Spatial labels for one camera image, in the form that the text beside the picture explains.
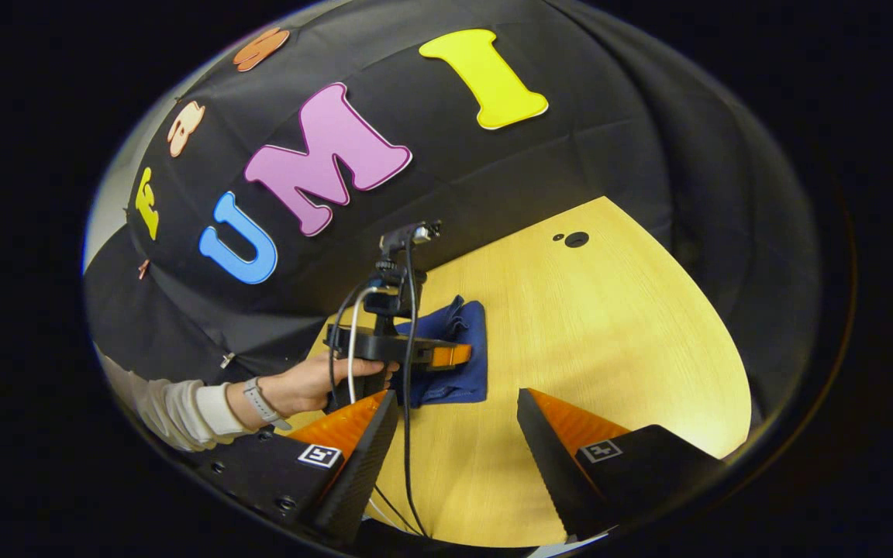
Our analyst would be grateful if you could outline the black backdrop cloth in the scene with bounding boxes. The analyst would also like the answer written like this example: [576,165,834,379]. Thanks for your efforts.
[82,0,823,435]

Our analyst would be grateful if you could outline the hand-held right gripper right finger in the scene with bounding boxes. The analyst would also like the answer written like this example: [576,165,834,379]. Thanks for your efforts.
[516,387,726,542]

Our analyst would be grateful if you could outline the white cable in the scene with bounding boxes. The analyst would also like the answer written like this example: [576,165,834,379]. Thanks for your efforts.
[347,285,381,405]

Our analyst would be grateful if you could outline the black cable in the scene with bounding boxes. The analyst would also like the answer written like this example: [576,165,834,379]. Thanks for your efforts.
[402,240,432,538]

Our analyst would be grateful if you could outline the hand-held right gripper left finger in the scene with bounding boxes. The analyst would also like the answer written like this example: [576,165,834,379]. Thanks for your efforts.
[183,389,401,543]

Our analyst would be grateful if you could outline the grey wristwatch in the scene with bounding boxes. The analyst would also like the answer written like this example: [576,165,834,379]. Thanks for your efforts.
[242,377,293,432]

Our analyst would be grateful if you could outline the blue jeans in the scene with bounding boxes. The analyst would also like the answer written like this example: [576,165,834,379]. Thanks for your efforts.
[396,294,488,409]

